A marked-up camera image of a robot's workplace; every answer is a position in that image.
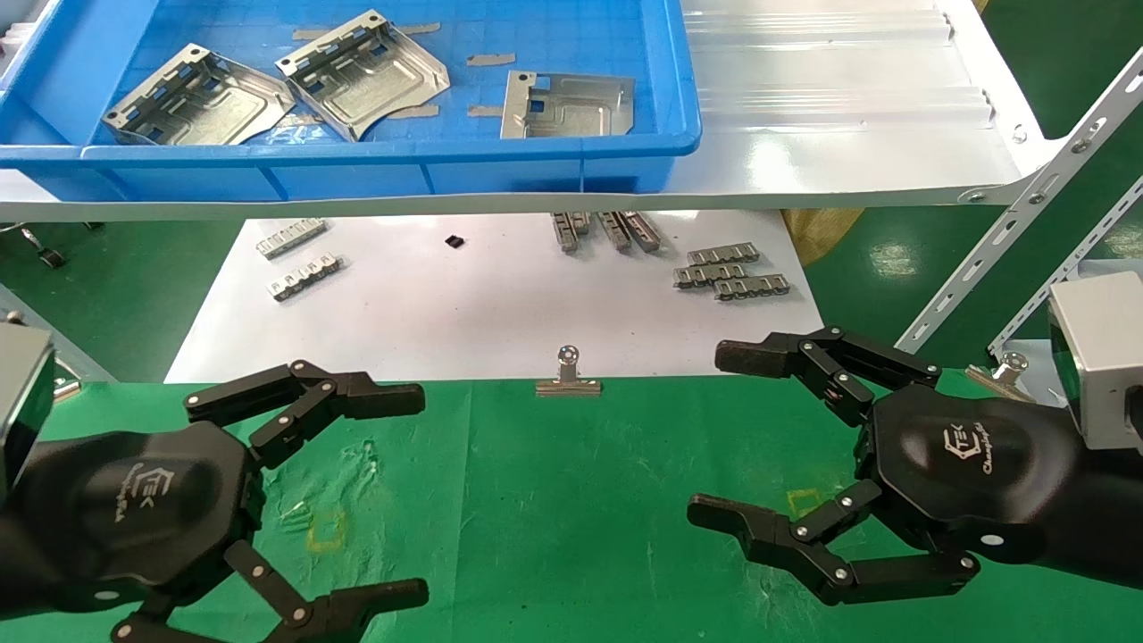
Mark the white metal shelf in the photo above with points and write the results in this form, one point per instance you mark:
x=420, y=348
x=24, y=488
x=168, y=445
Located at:
x=848, y=152

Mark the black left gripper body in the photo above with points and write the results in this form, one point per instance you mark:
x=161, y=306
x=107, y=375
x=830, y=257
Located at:
x=143, y=509

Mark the white perforated rack post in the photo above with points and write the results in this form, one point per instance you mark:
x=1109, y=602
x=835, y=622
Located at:
x=1027, y=201
x=1072, y=263

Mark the grey toothed metal part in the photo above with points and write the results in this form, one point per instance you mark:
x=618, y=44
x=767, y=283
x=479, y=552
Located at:
x=710, y=274
x=752, y=287
x=723, y=254

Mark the green table cloth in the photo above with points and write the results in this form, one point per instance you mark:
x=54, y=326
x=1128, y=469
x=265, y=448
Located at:
x=571, y=518

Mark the black caster wheel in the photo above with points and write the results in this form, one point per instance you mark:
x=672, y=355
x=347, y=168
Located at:
x=51, y=258

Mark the metal bracket with curved edge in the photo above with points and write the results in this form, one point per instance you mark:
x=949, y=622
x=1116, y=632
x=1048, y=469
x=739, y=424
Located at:
x=384, y=85

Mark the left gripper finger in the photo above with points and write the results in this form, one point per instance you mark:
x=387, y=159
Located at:
x=304, y=402
x=304, y=616

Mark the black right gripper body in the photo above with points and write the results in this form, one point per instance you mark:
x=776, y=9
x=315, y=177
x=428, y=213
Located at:
x=969, y=464

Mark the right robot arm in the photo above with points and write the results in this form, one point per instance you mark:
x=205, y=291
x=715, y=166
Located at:
x=1116, y=518

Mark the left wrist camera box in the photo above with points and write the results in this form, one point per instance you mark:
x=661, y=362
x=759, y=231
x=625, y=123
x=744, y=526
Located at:
x=22, y=402

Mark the blue plastic bin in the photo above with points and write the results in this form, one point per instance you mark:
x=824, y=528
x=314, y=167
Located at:
x=580, y=36

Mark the grey metal frame bar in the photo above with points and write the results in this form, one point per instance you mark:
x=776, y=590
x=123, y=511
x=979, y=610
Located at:
x=80, y=355

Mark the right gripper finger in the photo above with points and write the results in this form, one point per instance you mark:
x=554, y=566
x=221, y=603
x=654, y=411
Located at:
x=839, y=357
x=804, y=545

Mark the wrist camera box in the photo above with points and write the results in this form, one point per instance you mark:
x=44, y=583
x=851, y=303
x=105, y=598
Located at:
x=22, y=402
x=1103, y=357

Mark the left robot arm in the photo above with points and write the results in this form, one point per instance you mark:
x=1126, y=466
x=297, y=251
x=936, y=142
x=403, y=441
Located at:
x=22, y=554

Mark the flat metal plate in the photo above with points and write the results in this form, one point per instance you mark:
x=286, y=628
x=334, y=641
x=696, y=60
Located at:
x=580, y=112

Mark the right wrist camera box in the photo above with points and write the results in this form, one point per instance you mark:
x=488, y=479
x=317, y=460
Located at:
x=1103, y=357

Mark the yellow plastic bag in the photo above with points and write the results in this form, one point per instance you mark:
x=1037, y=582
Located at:
x=817, y=232

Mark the silver binder clip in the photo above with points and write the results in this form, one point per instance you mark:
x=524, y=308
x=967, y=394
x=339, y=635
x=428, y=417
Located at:
x=1007, y=366
x=66, y=388
x=569, y=386

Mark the white paper sheet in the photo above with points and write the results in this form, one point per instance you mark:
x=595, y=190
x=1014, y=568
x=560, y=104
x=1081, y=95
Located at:
x=491, y=313

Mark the small silver comb part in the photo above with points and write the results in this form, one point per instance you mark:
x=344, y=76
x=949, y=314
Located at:
x=291, y=237
x=304, y=276

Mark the metal bracket with slotted wall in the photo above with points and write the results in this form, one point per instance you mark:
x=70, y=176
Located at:
x=214, y=107

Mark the grey metal rail part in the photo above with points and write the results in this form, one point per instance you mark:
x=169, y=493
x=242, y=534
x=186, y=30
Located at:
x=582, y=221
x=564, y=232
x=614, y=230
x=642, y=230

